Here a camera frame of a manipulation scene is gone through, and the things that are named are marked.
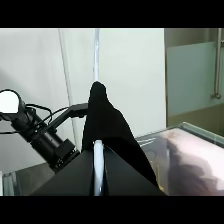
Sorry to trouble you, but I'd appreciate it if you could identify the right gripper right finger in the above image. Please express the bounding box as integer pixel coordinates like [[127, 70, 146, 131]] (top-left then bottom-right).
[[103, 145, 165, 197]]

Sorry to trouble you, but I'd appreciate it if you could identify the black cable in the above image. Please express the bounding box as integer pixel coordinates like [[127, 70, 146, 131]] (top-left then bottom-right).
[[23, 103, 69, 129]]

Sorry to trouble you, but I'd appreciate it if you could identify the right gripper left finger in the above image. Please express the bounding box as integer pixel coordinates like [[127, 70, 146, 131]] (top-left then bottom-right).
[[31, 149, 95, 197]]

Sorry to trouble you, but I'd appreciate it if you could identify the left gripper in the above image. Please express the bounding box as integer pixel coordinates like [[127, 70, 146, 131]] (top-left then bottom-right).
[[49, 139, 82, 173]]

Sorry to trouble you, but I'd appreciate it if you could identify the black garment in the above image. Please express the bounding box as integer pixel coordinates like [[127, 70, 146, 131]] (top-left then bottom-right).
[[81, 80, 160, 188]]

